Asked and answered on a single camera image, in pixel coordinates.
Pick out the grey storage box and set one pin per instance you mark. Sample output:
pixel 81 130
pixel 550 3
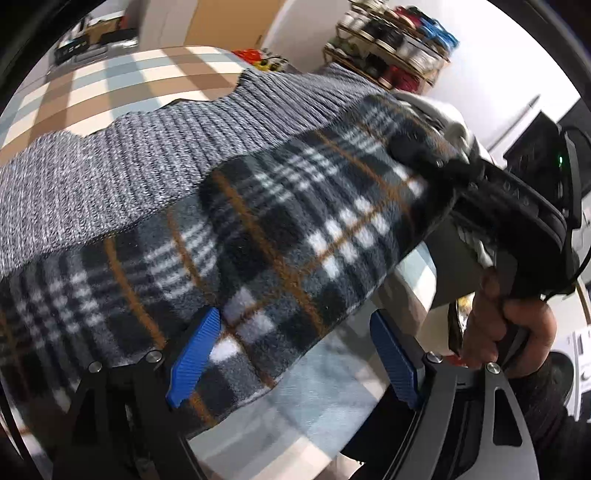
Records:
pixel 455 272

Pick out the wooden door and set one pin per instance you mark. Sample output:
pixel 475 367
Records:
pixel 231 23

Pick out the plaid fleece cardigan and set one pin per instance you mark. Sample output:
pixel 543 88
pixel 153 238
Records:
pixel 277 207

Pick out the person's right hand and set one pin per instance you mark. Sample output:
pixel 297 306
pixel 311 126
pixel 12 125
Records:
pixel 508 332

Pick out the checkered bed sheet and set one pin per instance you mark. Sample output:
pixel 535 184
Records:
pixel 138 74

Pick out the flat black tray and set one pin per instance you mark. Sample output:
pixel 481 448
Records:
pixel 119 38

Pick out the white appliance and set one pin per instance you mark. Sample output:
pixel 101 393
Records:
pixel 579 350

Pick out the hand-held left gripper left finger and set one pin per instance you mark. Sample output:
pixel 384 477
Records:
pixel 194 355

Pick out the white grey hoodie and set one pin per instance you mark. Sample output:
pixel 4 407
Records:
pixel 443 110

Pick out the pair of yellow sneakers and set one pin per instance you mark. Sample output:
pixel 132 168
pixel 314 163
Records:
pixel 272 64

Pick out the orange plastic bag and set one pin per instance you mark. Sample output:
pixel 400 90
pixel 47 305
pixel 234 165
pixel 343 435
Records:
pixel 245 54

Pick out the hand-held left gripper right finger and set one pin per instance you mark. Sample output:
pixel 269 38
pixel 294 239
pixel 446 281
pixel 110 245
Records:
pixel 392 364

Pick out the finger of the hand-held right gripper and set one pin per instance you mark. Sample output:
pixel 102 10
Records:
pixel 438 164

